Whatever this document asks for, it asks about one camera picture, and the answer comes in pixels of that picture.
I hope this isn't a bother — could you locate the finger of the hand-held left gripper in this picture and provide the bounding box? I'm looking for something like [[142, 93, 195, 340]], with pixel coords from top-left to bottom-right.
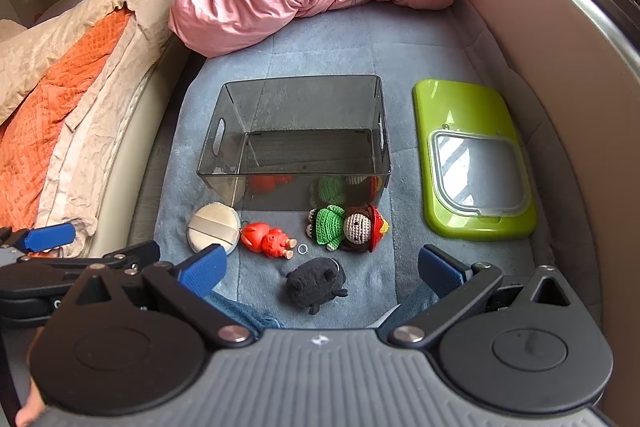
[[0, 223, 77, 258], [60, 241, 161, 277]]

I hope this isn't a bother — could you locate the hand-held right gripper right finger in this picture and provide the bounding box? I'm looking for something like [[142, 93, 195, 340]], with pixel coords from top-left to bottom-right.
[[378, 246, 572, 349]]

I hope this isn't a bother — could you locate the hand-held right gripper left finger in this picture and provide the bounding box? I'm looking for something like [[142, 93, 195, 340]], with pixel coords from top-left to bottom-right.
[[66, 244, 256, 349]]

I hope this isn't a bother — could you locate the round white beige compact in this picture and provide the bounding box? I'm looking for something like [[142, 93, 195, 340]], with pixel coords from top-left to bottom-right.
[[186, 203, 242, 255]]

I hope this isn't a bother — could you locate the red hooded toy figure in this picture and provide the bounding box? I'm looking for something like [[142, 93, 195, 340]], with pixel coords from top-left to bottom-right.
[[241, 222, 295, 259]]

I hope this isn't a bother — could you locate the black plush toy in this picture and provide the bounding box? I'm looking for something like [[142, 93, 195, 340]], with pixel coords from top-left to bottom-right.
[[285, 257, 349, 315]]

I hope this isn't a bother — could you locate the crochet doll with red hat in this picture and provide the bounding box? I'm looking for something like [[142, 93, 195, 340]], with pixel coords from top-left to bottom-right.
[[305, 203, 391, 254]]

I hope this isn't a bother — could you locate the grey transparent storage box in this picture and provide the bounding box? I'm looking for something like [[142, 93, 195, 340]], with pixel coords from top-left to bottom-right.
[[197, 75, 393, 212]]

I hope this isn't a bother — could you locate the person's right leg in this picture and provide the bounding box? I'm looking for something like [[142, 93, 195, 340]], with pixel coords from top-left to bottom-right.
[[375, 282, 441, 338]]

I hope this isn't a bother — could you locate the person's leg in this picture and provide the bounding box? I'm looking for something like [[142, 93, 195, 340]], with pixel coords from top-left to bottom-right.
[[375, 282, 441, 338], [205, 289, 286, 340]]

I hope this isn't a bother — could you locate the person's left leg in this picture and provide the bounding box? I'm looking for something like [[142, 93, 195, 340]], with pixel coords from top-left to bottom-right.
[[205, 289, 286, 340]]

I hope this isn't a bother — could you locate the orange and beige blanket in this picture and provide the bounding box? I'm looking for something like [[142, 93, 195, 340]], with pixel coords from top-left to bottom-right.
[[0, 0, 173, 258]]

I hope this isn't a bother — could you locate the green plastic lid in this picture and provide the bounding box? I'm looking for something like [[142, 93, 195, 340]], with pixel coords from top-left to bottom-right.
[[412, 79, 538, 240]]

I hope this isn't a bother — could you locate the blue-grey plush mat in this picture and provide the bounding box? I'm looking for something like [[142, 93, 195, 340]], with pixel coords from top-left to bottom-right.
[[127, 0, 556, 328]]

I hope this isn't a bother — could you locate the beige padded bed rail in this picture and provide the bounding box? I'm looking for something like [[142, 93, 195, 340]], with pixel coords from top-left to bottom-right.
[[425, 0, 640, 358]]

